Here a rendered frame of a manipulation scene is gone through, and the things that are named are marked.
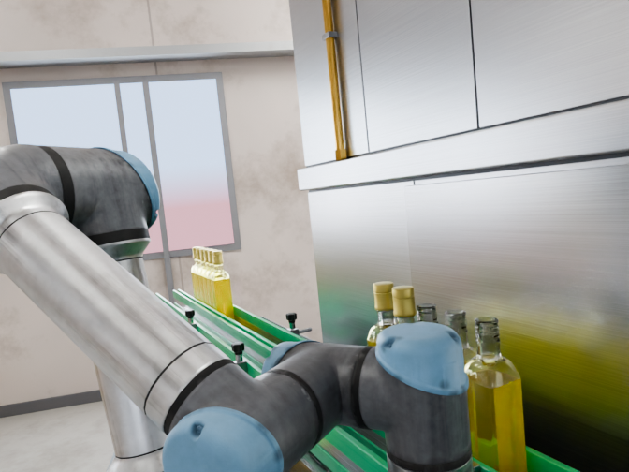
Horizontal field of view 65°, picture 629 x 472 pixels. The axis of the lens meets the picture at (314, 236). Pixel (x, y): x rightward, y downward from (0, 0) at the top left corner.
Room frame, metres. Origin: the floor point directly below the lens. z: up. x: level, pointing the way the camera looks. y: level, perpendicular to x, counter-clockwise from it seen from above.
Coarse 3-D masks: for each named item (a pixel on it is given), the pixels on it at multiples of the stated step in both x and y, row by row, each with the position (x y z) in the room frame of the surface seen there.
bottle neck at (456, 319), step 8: (448, 312) 0.68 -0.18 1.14; (456, 312) 0.68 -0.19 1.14; (464, 312) 0.67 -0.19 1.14; (448, 320) 0.66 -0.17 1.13; (456, 320) 0.66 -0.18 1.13; (464, 320) 0.66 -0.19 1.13; (456, 328) 0.66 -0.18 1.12; (464, 328) 0.66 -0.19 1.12; (464, 336) 0.66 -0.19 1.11; (464, 344) 0.66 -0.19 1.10
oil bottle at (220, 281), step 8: (216, 256) 1.69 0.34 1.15; (216, 264) 1.70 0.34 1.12; (216, 272) 1.70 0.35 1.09; (224, 272) 1.70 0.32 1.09; (216, 280) 1.68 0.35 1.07; (224, 280) 1.69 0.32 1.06; (216, 288) 1.68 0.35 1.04; (224, 288) 1.69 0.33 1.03; (216, 296) 1.68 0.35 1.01; (224, 296) 1.69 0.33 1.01; (216, 304) 1.68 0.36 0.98; (224, 304) 1.68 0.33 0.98; (232, 304) 1.70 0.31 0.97; (224, 312) 1.68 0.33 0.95; (232, 312) 1.70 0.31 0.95
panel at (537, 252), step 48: (432, 192) 0.88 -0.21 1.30; (480, 192) 0.78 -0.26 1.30; (528, 192) 0.70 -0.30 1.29; (576, 192) 0.64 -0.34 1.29; (624, 192) 0.58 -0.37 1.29; (432, 240) 0.89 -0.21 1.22; (480, 240) 0.79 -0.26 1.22; (528, 240) 0.70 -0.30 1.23; (576, 240) 0.64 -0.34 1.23; (624, 240) 0.58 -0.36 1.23; (432, 288) 0.90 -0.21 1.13; (480, 288) 0.79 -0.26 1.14; (528, 288) 0.71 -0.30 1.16; (576, 288) 0.64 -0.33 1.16; (624, 288) 0.59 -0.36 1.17; (528, 336) 0.71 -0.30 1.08; (576, 336) 0.65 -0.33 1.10; (624, 336) 0.59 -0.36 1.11; (528, 384) 0.72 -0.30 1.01; (576, 384) 0.65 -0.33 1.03; (624, 384) 0.59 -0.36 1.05; (624, 432) 0.59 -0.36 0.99
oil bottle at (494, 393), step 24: (480, 360) 0.61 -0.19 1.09; (504, 360) 0.61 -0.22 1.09; (480, 384) 0.60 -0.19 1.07; (504, 384) 0.59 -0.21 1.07; (480, 408) 0.60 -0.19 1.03; (504, 408) 0.59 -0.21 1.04; (480, 432) 0.61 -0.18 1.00; (504, 432) 0.59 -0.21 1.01; (480, 456) 0.61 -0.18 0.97; (504, 456) 0.59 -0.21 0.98
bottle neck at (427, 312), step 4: (420, 304) 0.73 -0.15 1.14; (424, 304) 0.73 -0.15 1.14; (428, 304) 0.73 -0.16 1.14; (432, 304) 0.73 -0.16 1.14; (420, 308) 0.72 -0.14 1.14; (424, 308) 0.71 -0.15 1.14; (428, 308) 0.71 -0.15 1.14; (432, 308) 0.71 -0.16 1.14; (420, 312) 0.72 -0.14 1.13; (424, 312) 0.71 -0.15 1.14; (428, 312) 0.71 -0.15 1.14; (432, 312) 0.71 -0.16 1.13; (436, 312) 0.72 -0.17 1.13; (420, 316) 0.72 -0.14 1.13; (424, 316) 0.71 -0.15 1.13; (428, 316) 0.71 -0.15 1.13; (432, 316) 0.71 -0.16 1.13; (436, 316) 0.72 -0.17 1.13; (420, 320) 0.72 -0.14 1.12; (424, 320) 0.71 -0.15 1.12; (428, 320) 0.71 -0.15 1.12; (432, 320) 0.71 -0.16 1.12; (436, 320) 0.72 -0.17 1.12
